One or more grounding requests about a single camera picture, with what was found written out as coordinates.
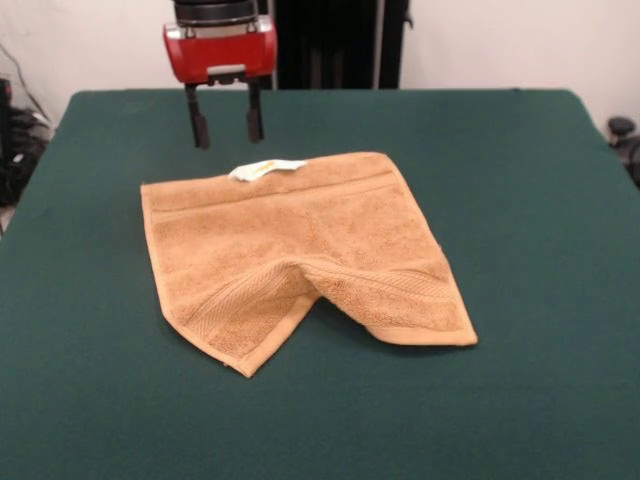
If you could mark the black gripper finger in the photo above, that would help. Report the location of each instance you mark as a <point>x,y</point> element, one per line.
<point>199,122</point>
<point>254,117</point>

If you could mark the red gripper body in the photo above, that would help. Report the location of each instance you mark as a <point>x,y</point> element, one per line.
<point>220,55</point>

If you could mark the tan terry towel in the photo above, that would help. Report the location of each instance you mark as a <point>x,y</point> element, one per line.
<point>300,240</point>

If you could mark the dark green table cloth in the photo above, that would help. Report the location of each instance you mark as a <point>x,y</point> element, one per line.
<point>475,400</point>

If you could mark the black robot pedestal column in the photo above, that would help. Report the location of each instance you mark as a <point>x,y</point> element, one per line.
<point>340,45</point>

